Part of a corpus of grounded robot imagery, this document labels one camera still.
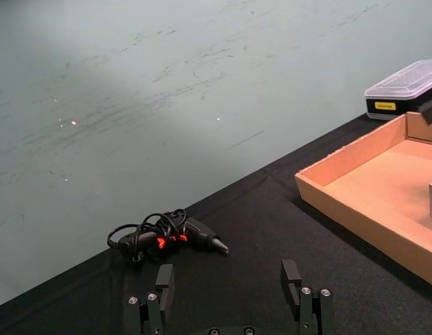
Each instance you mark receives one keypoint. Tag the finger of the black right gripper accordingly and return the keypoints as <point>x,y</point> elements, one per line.
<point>430,106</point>

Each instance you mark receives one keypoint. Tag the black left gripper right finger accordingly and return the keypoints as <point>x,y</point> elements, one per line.
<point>295,286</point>

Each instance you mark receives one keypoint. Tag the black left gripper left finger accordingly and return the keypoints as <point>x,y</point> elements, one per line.
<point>165,287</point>

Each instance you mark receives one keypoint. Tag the clear plastic case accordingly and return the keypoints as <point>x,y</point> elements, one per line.
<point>398,96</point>

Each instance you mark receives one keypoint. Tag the black table cloth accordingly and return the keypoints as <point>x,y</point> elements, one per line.
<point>236,251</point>

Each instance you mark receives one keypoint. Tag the shallow brown cardboard tray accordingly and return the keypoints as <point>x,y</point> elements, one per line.
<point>378,190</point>

